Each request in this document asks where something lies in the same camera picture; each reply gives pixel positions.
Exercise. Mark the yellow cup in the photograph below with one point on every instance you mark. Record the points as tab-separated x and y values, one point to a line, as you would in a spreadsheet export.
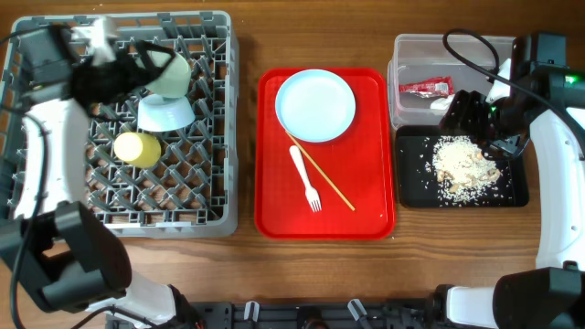
141	150

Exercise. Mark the white paper napkin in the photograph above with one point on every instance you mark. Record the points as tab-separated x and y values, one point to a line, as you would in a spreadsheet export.
442	104

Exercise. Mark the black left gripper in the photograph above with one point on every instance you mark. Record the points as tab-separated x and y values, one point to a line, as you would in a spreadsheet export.
127	65

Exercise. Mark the white plastic fork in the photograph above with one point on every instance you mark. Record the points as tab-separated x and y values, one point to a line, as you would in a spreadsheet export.
311	193

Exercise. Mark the clear plastic waste bin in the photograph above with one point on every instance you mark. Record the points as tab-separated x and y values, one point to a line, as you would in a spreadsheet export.
418	57

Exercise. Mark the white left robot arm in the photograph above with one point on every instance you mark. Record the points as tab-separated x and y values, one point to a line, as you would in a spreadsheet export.
58	252

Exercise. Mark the large light blue plate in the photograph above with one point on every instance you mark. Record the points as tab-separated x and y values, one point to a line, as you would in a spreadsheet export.
315	105

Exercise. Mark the red snack wrapper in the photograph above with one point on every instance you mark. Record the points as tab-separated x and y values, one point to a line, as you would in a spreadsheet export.
432	87

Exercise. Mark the black waste tray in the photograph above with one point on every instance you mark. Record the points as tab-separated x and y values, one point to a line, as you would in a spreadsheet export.
419	185

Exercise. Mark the grey dishwasher rack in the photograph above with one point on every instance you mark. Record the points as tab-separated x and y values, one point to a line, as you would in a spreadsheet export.
191	192

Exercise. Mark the small light blue saucer bowl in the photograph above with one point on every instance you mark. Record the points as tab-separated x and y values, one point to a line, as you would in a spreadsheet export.
160	114

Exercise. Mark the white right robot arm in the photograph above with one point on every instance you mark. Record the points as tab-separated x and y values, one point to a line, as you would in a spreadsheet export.
536	98

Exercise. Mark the light green rice bowl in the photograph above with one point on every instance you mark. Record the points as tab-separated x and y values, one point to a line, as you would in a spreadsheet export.
174	81

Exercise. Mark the red plastic tray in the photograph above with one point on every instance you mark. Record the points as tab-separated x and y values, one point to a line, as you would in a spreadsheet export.
359	162

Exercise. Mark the rice food waste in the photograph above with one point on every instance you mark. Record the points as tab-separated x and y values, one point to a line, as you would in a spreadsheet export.
461	171

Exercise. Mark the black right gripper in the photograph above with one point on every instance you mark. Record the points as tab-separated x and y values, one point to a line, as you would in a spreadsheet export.
462	114

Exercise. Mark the wooden chopstick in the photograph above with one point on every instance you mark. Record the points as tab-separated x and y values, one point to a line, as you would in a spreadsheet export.
323	174

